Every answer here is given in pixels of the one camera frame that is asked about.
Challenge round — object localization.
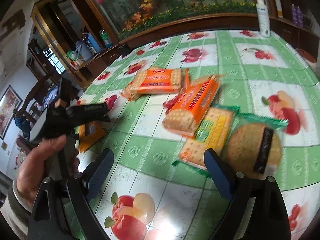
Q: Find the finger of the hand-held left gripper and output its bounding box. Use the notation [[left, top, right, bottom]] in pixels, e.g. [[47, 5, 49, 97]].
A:
[[72, 114, 111, 136], [65, 102, 110, 115]]

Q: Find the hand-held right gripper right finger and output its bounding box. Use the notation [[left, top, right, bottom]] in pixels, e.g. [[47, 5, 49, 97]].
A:
[[204, 149, 292, 240]]

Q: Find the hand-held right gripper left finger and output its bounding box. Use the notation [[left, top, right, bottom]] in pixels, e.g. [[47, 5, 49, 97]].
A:
[[26, 148, 115, 240]]

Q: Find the yellow cracker packet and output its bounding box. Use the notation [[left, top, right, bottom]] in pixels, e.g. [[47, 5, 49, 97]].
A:
[[75, 120, 107, 153]]

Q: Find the green label cracker packet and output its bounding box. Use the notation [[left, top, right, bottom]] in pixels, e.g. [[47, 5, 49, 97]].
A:
[[172, 106, 240, 178]]

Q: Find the person's left forearm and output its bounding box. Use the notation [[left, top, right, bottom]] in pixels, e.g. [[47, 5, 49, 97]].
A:
[[0, 180, 34, 233]]

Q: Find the person's left hand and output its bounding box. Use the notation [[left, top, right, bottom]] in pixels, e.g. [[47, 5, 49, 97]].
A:
[[16, 134, 81, 208]]

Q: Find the black smartphone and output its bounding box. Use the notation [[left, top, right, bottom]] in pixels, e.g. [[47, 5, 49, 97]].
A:
[[41, 76, 65, 112]]

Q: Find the dark wooden chair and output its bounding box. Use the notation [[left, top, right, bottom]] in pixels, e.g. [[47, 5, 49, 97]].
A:
[[14, 72, 63, 130]]

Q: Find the round cracker packet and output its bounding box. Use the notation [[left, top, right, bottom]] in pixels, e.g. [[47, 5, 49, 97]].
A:
[[226, 112, 288, 175]]

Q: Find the wooden counter cabinet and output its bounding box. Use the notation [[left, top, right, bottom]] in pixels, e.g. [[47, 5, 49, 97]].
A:
[[72, 44, 133, 86]]

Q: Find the green fruit print tablecloth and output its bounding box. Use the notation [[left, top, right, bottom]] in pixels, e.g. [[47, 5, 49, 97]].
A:
[[67, 29, 320, 240]]

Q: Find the blue bottle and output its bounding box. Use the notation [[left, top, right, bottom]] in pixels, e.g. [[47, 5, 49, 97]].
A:
[[81, 32, 99, 54]]

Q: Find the orange cracker packet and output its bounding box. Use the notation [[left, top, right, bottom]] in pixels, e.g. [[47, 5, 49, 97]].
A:
[[121, 67, 190, 101], [162, 75, 220, 138]]

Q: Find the green bottle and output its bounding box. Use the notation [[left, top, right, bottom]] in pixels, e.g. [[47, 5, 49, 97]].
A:
[[99, 29, 113, 48]]

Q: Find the wooden display cabinet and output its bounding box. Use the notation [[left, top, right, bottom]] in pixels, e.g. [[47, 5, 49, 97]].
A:
[[25, 0, 84, 80]]

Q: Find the wooden shelf unit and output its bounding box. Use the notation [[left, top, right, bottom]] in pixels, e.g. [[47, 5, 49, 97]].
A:
[[269, 0, 320, 64]]

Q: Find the white spray bottle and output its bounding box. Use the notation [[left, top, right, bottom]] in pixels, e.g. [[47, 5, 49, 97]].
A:
[[256, 0, 272, 38]]

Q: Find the framed wall picture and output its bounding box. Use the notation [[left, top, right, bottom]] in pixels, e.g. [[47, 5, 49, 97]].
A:
[[0, 84, 24, 140]]

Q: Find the silver bracelet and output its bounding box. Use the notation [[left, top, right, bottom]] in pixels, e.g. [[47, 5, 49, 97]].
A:
[[11, 180, 31, 211]]

